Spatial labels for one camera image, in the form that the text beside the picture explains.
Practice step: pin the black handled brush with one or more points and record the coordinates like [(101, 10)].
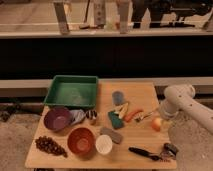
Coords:
[(147, 154)]

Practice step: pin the white round cup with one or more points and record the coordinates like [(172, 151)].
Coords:
[(104, 144)]

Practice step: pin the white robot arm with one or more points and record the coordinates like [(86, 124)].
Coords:
[(181, 97)]

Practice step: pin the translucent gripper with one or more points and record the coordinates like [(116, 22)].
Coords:
[(166, 124)]

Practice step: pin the red bowl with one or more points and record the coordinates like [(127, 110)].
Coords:
[(81, 141)]

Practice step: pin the bunch of dark grapes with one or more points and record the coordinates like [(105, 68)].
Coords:
[(50, 146)]

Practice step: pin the yellow banana piece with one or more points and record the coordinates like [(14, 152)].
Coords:
[(121, 110)]

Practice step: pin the dark small object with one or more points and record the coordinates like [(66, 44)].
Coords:
[(172, 148)]

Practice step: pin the orange carrot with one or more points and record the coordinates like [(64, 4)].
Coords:
[(130, 115)]

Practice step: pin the green sponge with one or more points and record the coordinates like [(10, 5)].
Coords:
[(116, 122)]

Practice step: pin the red yellow apple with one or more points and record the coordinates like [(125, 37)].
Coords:
[(156, 124)]

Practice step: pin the grey crumpled cloth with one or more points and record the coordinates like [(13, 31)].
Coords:
[(77, 116)]

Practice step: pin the green plastic tray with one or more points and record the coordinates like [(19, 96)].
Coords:
[(72, 91)]

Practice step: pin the purple bowl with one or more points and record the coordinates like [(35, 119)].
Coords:
[(57, 118)]

